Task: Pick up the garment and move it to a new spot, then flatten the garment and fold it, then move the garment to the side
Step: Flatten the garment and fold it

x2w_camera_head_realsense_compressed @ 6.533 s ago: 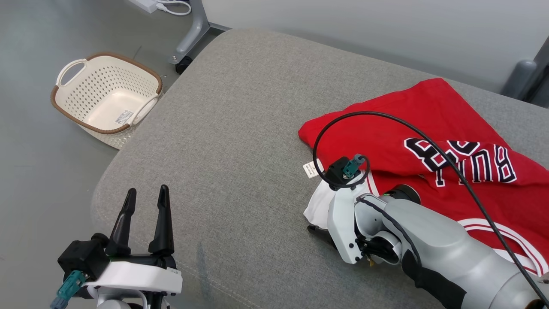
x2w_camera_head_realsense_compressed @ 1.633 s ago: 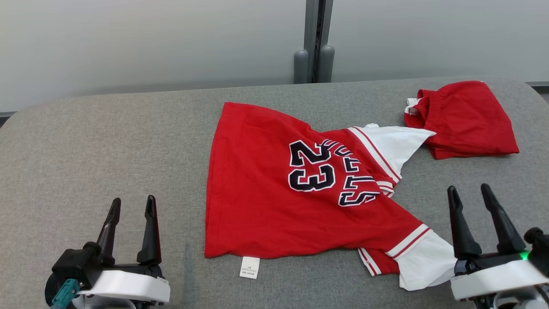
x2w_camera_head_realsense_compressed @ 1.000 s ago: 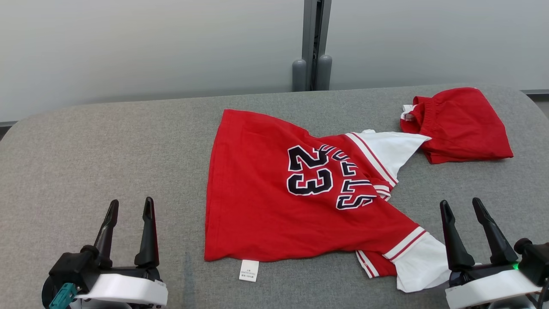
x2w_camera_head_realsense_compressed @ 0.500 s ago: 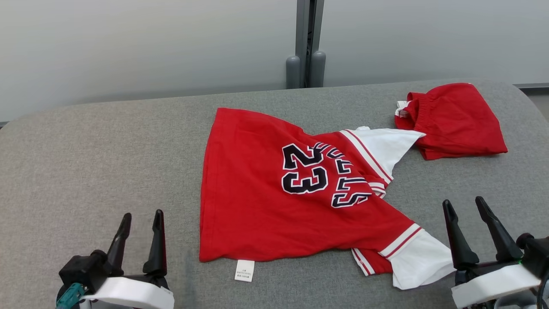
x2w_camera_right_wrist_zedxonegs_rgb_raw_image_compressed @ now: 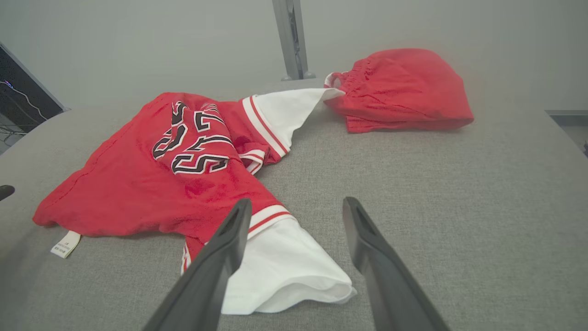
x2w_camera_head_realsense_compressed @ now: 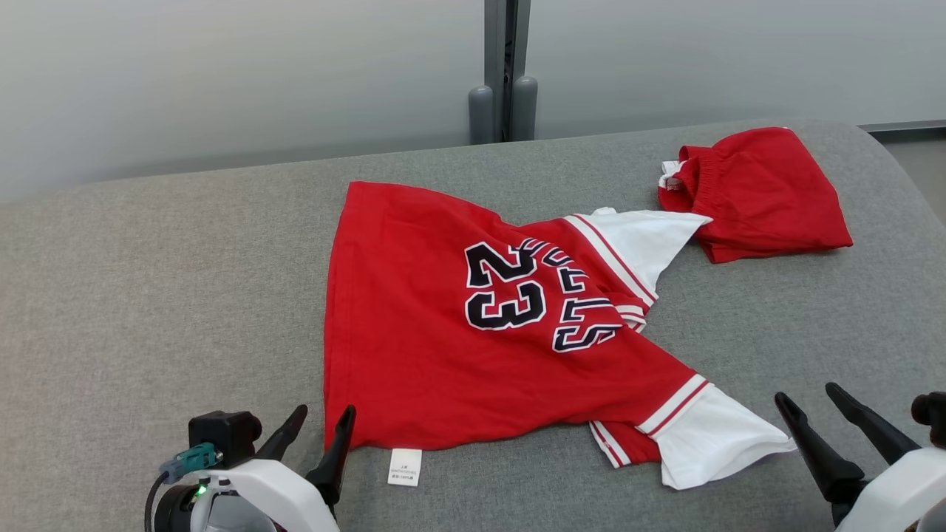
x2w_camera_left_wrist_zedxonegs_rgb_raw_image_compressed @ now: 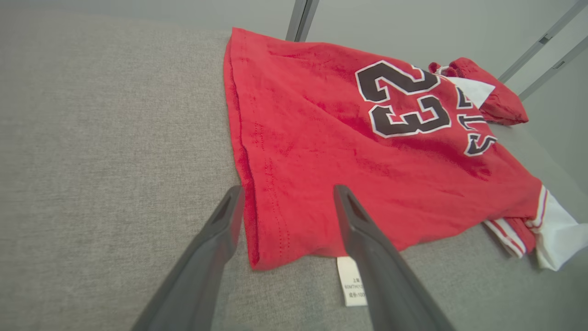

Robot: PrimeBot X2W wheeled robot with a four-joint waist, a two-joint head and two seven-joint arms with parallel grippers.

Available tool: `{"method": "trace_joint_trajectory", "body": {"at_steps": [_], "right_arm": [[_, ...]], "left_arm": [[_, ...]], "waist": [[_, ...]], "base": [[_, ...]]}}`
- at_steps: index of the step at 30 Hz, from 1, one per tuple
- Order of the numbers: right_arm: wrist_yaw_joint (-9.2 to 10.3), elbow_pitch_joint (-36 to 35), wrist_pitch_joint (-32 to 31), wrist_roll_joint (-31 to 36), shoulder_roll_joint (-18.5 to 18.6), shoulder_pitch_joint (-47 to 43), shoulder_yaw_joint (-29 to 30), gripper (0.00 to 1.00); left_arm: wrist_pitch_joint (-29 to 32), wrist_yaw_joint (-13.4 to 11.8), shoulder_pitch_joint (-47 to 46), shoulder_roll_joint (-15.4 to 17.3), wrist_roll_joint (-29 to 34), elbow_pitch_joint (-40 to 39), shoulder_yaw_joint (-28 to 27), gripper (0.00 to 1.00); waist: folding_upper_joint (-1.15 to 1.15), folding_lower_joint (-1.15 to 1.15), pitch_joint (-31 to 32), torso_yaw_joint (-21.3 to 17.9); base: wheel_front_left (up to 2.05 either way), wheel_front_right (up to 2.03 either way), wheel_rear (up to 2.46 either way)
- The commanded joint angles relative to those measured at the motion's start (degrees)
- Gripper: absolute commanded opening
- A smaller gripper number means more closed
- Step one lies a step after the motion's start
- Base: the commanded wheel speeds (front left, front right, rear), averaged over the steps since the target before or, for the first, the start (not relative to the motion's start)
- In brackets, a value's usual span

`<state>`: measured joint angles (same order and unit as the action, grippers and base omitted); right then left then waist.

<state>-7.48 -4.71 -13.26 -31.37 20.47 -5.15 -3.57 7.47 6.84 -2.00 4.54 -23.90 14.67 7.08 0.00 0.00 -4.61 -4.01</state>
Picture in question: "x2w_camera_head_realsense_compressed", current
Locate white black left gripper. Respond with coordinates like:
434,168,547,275
211,404,357,532

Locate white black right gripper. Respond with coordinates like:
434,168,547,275
775,382,946,532

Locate red white basketball jersey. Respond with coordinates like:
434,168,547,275
323,181,797,491

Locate red shorts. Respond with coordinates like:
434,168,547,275
658,126,854,265

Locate teal left camera connector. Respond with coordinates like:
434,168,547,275
160,443,224,485

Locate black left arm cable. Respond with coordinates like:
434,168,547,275
144,473,171,532

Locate grey partition post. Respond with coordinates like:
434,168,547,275
468,0,539,145

